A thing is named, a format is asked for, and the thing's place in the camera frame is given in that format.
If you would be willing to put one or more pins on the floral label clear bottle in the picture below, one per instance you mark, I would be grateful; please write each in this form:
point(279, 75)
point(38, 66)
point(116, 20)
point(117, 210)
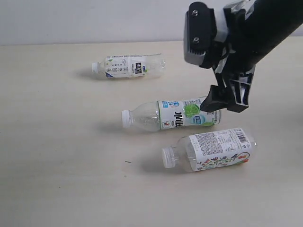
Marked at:
point(210, 150)

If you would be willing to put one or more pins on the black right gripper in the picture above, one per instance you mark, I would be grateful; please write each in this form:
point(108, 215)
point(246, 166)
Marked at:
point(234, 58)

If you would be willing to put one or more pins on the white label tea bottle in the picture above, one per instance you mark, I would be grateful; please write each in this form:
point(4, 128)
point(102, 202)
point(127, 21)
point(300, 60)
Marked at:
point(130, 66)

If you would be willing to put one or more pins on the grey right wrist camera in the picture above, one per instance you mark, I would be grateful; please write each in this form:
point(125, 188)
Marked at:
point(199, 33)

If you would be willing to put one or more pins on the lime label clear bottle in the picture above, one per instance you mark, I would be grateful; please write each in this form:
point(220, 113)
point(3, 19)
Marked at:
point(164, 115)

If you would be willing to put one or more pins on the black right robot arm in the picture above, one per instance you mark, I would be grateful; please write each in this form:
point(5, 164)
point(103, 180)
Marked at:
point(275, 20)

